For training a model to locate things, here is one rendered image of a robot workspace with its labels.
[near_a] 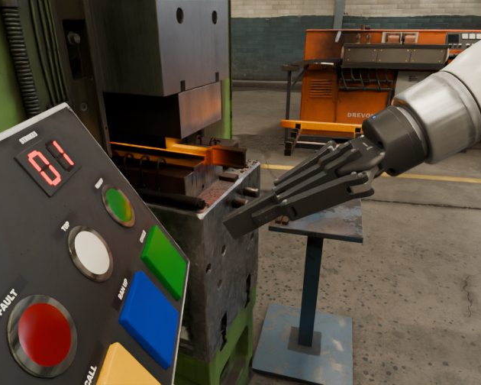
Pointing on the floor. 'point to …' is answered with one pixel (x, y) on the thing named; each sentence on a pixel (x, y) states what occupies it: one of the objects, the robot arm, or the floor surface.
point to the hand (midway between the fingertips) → (252, 215)
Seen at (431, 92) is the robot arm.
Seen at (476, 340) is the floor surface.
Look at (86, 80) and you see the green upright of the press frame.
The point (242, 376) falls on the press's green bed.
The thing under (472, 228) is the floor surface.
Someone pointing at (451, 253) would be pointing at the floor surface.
